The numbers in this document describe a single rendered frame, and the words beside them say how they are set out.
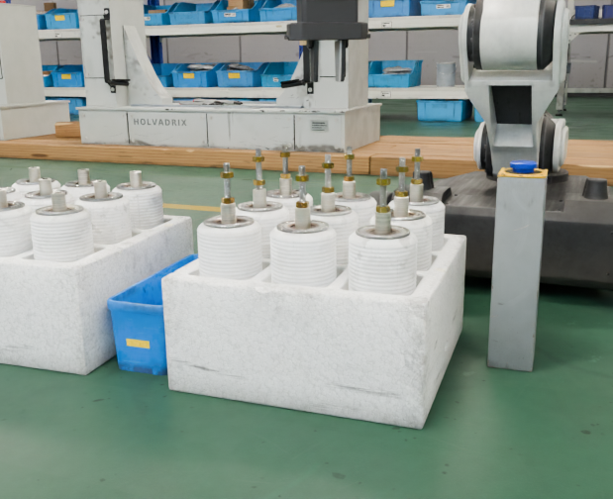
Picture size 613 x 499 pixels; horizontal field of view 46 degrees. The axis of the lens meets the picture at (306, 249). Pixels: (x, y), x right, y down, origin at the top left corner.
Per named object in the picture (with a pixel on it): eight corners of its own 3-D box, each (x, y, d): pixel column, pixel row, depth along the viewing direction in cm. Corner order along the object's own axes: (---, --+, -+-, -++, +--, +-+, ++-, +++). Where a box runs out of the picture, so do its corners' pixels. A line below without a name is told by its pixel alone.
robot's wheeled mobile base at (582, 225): (436, 217, 214) (439, 103, 205) (625, 230, 194) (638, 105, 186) (372, 276, 156) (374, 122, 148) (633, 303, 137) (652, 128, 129)
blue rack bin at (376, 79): (379, 85, 620) (379, 60, 614) (423, 85, 607) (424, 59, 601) (363, 87, 575) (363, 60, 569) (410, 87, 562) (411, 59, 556)
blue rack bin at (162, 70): (161, 85, 705) (159, 63, 700) (195, 85, 692) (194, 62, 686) (132, 87, 661) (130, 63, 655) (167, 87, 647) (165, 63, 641)
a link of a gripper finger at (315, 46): (315, 81, 110) (315, 40, 109) (320, 82, 107) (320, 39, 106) (305, 81, 110) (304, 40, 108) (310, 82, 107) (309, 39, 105)
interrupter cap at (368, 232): (345, 233, 101) (345, 228, 101) (387, 226, 105) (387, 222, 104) (376, 245, 95) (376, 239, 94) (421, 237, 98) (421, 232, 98)
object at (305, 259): (328, 359, 102) (327, 237, 98) (264, 353, 105) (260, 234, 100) (343, 335, 111) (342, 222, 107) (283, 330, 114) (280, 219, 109)
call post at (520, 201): (491, 350, 122) (501, 169, 114) (534, 355, 120) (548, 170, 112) (486, 367, 116) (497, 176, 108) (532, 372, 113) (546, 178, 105)
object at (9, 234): (10, 297, 132) (-2, 200, 127) (53, 302, 129) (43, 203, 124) (-29, 314, 123) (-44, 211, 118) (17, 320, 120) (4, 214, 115)
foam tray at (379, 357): (266, 308, 145) (263, 221, 140) (462, 330, 132) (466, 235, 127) (167, 390, 109) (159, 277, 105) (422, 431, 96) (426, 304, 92)
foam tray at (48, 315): (42, 284, 162) (33, 206, 158) (197, 300, 150) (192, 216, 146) (-102, 349, 127) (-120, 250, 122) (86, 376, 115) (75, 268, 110)
